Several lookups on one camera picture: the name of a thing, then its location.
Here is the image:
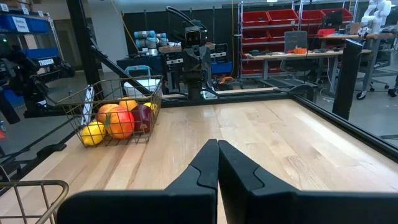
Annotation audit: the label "blue crate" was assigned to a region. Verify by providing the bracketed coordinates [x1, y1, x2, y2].
[210, 61, 234, 76]

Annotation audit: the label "wooden desk metal legs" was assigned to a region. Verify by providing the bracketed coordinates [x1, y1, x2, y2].
[318, 30, 398, 94]

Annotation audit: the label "orange tomato green stem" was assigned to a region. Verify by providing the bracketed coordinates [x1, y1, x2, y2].
[104, 105, 136, 140]

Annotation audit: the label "orange black floor tool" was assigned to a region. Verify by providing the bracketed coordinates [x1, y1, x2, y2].
[218, 75, 236, 85]

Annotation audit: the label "hanging yellow cable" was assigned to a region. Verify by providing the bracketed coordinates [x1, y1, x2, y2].
[229, 0, 236, 77]

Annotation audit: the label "black Trossen labelled robot station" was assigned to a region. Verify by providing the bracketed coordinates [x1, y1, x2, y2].
[0, 34, 76, 125]

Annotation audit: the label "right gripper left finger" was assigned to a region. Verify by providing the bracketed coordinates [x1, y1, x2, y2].
[166, 138, 220, 192]

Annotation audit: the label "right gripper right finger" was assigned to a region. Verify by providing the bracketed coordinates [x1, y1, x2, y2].
[218, 139, 299, 224]

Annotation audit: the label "black office chair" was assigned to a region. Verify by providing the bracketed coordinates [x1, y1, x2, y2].
[356, 40, 398, 101]

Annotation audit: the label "white and blue box device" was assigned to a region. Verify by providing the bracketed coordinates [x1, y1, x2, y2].
[123, 64, 161, 98]

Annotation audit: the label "blue storage bin white label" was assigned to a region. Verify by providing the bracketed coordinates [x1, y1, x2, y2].
[0, 14, 50, 34]

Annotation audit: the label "yellow lemon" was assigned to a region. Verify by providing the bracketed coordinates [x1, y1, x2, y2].
[143, 101, 158, 114]
[81, 121, 108, 147]

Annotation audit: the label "grey chair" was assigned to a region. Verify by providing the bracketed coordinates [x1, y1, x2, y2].
[283, 30, 309, 52]

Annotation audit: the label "wire metal basket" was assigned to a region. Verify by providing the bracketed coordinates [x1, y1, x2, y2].
[55, 75, 164, 148]
[0, 179, 70, 224]

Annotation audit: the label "orange fruit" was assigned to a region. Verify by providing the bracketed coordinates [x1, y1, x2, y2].
[118, 96, 139, 112]

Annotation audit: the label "white sheet on frame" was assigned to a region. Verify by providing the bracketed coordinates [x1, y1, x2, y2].
[80, 85, 96, 126]

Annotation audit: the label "small red box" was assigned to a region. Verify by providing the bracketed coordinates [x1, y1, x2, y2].
[316, 28, 336, 37]

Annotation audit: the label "wooden workbench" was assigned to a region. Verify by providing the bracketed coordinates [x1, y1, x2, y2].
[244, 49, 373, 86]

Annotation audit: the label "red plastic bin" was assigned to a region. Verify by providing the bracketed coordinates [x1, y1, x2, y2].
[241, 60, 266, 75]
[241, 30, 270, 44]
[267, 9, 300, 26]
[241, 11, 271, 27]
[298, 9, 326, 25]
[321, 7, 354, 22]
[268, 27, 295, 42]

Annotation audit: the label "metal shelf rack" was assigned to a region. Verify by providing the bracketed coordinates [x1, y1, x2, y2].
[236, 0, 355, 80]

